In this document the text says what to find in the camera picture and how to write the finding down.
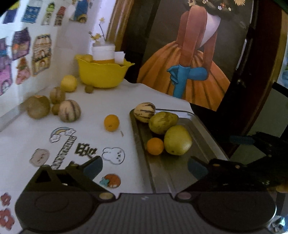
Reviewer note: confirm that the girl with bear drawing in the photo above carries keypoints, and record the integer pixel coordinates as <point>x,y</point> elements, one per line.
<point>81,10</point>

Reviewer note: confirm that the yellow lemon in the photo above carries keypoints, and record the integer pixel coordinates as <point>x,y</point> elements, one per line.
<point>68,83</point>

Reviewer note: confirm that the small olive fruit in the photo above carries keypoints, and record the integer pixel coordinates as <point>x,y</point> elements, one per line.
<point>89,89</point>

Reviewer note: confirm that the colourful houses drawing sheet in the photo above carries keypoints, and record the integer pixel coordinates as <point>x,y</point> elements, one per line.
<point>28,37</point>

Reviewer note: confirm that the woman in orange dress poster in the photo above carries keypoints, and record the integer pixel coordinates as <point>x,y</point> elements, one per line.
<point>185,68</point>

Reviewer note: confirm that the small orange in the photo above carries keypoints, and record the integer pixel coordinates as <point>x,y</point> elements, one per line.
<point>111,123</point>
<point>155,146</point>

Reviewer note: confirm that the small brown-green fruit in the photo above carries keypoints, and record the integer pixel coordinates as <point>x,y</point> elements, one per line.
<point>55,109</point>

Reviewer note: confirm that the white printed table cover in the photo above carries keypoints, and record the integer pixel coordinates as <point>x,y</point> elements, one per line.
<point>24,135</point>

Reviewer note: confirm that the large yellow-brown pear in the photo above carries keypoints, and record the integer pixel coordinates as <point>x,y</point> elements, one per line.
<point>177,140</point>

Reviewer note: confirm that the yellow-green pear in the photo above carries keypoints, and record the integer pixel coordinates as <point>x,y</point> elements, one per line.
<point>162,121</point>

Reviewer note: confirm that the yellow plastic bowl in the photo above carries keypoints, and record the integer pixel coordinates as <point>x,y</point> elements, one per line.
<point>108,75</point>

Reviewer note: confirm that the dark metal baking tray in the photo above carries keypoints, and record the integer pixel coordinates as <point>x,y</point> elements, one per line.
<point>168,173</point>

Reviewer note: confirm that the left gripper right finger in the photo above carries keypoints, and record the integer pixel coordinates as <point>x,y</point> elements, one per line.
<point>210,177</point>

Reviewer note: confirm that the brown kiwi-like fruit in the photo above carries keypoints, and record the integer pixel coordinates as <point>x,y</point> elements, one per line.
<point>37,106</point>

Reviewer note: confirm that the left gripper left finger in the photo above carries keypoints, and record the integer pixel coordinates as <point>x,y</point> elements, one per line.
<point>83,176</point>

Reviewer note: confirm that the white paper cup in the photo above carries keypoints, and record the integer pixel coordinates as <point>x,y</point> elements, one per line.
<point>119,57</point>

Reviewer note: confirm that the wooden door frame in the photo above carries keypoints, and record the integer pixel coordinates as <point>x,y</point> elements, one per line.
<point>118,22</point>

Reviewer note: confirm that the striped pepino melon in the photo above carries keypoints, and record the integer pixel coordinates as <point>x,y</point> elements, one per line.
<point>144,111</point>
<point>69,111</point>

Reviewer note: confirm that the tan striped round fruit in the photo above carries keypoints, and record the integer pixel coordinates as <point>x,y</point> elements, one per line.
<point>57,95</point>

